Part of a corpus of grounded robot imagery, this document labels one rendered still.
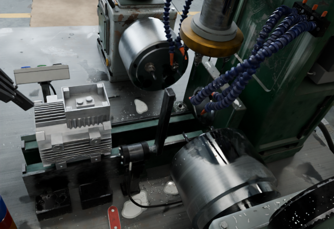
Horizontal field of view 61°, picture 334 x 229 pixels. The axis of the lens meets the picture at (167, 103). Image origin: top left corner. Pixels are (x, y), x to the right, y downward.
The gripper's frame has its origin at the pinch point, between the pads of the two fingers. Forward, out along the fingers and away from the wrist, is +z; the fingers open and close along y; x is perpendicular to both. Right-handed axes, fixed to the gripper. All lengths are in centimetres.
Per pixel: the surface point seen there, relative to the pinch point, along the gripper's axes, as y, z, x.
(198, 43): -12, 3, -51
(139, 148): -20.0, 20.1, -22.5
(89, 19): 215, 110, 1
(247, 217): -51, 16, -40
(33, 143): -1.2, 16.2, 9.0
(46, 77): 14.5, 7.6, -4.1
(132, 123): -0.3, 33.1, -20.3
